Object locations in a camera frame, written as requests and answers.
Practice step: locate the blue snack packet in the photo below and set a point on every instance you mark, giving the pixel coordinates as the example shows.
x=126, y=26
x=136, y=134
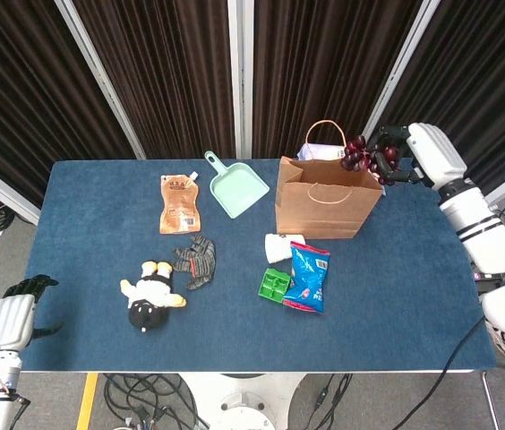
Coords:
x=308, y=277

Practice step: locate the dark brown pleated curtain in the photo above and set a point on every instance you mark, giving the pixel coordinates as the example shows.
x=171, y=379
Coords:
x=19, y=89
x=315, y=58
x=167, y=76
x=481, y=67

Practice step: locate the white plastic package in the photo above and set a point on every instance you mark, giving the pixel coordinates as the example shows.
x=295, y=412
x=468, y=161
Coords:
x=319, y=150

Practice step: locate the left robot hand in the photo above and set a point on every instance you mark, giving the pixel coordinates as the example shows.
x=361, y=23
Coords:
x=11, y=322

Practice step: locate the blue fabric table cover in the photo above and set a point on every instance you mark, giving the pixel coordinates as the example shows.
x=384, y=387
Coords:
x=234, y=340

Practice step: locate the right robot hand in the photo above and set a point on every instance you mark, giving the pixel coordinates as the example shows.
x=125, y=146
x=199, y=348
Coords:
x=436, y=152

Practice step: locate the grey striped knit glove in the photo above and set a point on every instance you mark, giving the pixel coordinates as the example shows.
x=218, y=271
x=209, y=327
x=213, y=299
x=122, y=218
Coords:
x=203, y=264

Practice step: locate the green plastic building block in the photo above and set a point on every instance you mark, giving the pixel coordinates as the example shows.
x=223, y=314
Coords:
x=272, y=286

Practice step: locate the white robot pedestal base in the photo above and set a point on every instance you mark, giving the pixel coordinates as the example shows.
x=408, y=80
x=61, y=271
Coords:
x=239, y=403

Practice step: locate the orange spout pouch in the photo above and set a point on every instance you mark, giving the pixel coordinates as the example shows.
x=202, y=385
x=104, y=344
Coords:
x=181, y=206

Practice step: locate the brown paper bag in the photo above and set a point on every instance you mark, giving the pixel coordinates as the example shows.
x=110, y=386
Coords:
x=319, y=210

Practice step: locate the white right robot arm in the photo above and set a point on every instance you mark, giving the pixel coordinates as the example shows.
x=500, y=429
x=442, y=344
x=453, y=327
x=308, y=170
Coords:
x=481, y=224

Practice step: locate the purple grape bunch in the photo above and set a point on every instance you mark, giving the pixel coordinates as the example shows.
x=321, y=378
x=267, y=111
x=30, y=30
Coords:
x=353, y=157

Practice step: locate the yellow floor tape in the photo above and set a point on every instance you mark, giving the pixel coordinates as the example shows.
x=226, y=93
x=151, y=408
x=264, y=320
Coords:
x=87, y=403

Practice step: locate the black white plush dog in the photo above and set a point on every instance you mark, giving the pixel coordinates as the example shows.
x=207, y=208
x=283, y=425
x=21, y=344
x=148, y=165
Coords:
x=149, y=295

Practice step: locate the mint green plastic dustpan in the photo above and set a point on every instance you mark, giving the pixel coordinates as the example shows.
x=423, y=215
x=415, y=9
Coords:
x=239, y=190

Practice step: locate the white partition frame post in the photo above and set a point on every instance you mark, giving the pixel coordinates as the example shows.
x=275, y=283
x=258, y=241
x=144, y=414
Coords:
x=105, y=85
x=398, y=67
x=240, y=67

